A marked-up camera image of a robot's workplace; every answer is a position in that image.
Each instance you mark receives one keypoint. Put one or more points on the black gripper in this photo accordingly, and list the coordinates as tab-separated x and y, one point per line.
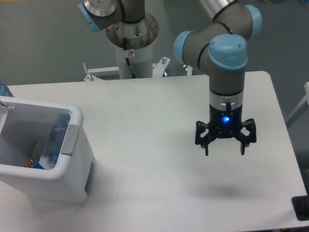
225	124

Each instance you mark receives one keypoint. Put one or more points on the clear plastic water bottle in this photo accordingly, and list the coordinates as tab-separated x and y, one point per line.
53	147

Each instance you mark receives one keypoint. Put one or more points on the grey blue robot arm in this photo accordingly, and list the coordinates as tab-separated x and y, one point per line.
219	51

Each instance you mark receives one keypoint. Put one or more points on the white trash can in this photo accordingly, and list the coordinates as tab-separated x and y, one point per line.
25	126

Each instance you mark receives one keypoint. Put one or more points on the white furniture leg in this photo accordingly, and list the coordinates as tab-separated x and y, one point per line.
299	109

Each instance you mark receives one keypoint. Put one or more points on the black table clamp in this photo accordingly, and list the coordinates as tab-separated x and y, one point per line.
301	207

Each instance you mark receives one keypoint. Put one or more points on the blue orange snack wrapper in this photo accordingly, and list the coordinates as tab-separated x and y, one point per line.
32	163

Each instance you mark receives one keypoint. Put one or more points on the blue patterned object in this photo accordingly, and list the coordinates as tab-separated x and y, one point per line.
5	91

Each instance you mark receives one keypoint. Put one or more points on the white base bracket frame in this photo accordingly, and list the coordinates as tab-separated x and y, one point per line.
125	71

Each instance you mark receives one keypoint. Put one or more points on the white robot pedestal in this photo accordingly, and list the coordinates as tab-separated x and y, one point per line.
134	42

